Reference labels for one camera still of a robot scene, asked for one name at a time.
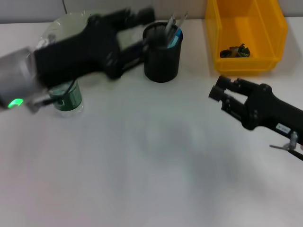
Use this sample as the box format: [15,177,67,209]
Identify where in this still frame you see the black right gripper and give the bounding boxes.
[207,75,303,143]

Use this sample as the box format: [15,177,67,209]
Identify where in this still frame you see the black mesh pen cup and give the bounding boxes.
[142,21,184,83]

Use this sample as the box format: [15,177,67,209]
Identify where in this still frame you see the clear silver ballpoint pen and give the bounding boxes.
[164,13,177,46]

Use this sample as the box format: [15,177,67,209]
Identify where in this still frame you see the transparent plastic ruler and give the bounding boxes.
[176,11,189,28]

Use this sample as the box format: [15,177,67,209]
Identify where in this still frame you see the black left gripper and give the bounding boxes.
[34,8,156,86]

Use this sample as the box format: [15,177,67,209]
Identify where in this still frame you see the yellow plastic storage bin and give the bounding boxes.
[205,0,288,76]

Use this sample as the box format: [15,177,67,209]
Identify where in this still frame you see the clear bottle with green label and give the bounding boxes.
[48,79,85,118]

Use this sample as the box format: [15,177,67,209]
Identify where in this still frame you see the green plastic wrapper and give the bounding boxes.
[219,43,251,58]

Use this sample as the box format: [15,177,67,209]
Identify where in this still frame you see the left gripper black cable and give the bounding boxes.
[25,79,79,114]

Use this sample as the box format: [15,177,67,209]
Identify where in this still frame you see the right gripper grey cable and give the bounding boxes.
[269,131,303,162]

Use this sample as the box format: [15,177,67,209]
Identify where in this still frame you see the green glass fruit plate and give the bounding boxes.
[39,11,149,88]

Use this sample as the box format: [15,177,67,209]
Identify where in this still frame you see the blue scissors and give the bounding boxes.
[167,29,184,49]

